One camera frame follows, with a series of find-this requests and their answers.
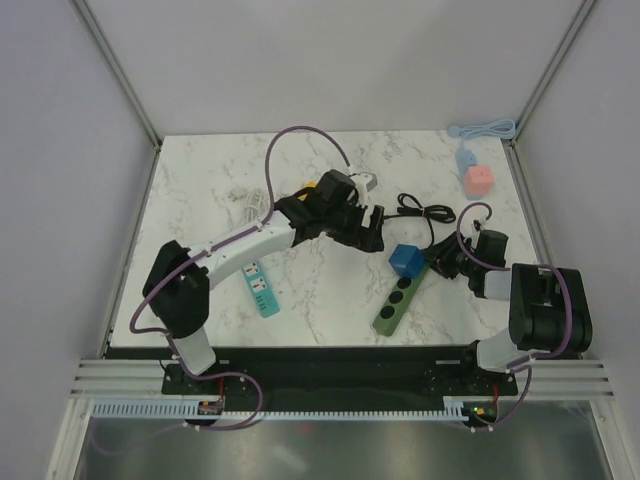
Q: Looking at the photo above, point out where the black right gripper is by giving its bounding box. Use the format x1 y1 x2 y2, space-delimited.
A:
415 231 479 279

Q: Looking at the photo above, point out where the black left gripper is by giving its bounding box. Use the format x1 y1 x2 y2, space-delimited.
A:
323 198 382 253

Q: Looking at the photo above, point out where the yellow cube socket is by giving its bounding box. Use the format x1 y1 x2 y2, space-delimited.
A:
296 182 316 201

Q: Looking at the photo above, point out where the blue cube socket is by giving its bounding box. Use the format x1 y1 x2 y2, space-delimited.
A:
389 244 426 279

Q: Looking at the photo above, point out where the green power strip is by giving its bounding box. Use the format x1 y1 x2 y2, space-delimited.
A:
372 264 430 337

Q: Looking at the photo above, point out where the teal power strip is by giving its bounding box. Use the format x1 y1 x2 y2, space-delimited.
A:
242 260 280 318

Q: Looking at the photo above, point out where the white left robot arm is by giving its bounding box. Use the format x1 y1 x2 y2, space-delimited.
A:
143 169 384 393

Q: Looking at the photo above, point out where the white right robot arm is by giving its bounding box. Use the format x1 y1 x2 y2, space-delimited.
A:
423 230 593 394

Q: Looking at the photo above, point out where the pink cube socket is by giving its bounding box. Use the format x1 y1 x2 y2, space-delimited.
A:
462 165 495 198

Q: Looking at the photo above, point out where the light blue power strip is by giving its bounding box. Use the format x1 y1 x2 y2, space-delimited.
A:
455 148 477 179

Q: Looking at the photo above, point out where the black cable with plug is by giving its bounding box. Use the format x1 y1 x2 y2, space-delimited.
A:
382 191 459 251

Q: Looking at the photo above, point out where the white coiled cable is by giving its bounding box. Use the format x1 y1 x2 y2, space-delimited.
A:
228 187 274 221

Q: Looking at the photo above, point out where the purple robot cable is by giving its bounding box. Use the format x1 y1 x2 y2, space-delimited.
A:
129 124 354 432

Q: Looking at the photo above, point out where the light blue coiled cable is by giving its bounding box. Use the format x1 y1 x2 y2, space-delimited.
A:
448 118 516 142

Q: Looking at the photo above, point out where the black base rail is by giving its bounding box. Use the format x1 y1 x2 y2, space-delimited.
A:
105 344 534 412

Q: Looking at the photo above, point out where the white cable duct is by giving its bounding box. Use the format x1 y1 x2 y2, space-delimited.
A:
91 396 470 422

